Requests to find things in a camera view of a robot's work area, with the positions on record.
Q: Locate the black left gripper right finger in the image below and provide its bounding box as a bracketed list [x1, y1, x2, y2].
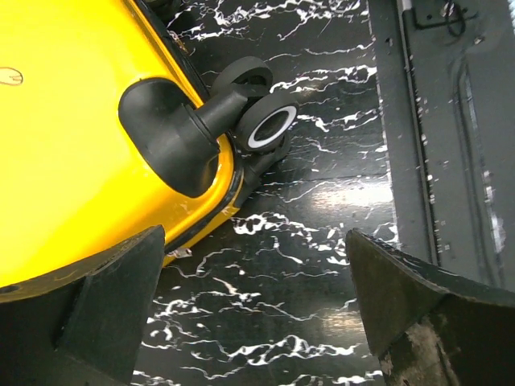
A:
[345, 228, 514, 385]

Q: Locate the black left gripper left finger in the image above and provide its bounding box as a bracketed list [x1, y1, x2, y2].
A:
[1, 226, 165, 385]

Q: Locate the yellow Pikachu suitcase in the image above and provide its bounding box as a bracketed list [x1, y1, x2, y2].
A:
[1, 1, 299, 302]

